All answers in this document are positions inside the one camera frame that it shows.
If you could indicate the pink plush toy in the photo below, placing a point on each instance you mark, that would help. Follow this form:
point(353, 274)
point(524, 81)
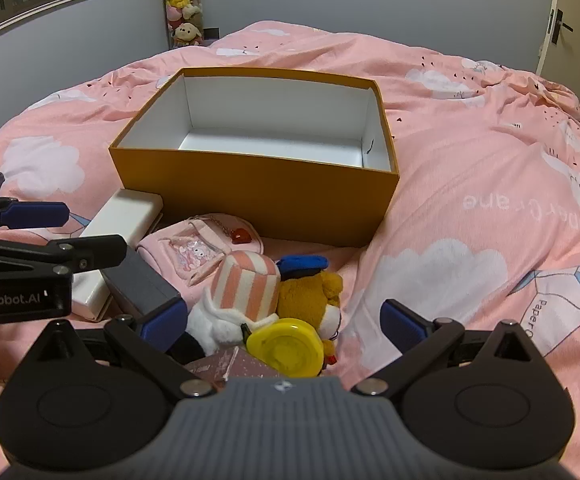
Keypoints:
point(182, 12)

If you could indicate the brown bear plush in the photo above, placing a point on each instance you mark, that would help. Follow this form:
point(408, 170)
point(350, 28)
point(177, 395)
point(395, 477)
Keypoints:
point(305, 295)

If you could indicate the pink cloud print duvet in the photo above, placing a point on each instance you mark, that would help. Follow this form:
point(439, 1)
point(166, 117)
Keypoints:
point(469, 160)

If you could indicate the grey wall outlet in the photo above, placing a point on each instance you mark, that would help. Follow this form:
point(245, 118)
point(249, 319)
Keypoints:
point(211, 33)

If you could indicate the black small box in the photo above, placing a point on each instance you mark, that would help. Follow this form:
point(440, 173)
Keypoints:
point(140, 280)

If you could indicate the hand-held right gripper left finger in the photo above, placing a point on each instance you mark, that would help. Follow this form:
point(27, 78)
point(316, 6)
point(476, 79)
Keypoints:
point(162, 321)

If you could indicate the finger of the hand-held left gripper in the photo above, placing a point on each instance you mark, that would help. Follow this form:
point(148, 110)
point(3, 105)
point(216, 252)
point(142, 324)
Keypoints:
point(35, 215)
point(95, 252)

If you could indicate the brown dog plush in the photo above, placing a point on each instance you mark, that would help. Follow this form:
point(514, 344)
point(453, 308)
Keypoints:
point(186, 34)

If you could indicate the orange cardboard box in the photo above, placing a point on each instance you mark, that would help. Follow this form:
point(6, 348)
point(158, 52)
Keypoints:
point(250, 195)

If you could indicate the pink pouch with heart charm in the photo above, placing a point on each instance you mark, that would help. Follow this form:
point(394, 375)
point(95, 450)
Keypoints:
point(205, 240)

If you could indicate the white rectangular case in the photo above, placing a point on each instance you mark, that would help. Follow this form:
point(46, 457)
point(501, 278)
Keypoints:
point(120, 215)

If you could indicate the yellow round tape measure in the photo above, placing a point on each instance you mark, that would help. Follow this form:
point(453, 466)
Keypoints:
point(285, 347)

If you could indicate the printed card box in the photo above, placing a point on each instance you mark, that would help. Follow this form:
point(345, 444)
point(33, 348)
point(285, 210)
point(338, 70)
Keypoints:
point(230, 365)

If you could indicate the white plush with striped hat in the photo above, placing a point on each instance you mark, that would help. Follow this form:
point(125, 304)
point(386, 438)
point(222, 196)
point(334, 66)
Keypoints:
point(245, 285)

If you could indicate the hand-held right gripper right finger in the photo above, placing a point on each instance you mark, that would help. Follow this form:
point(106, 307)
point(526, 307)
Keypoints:
point(403, 325)

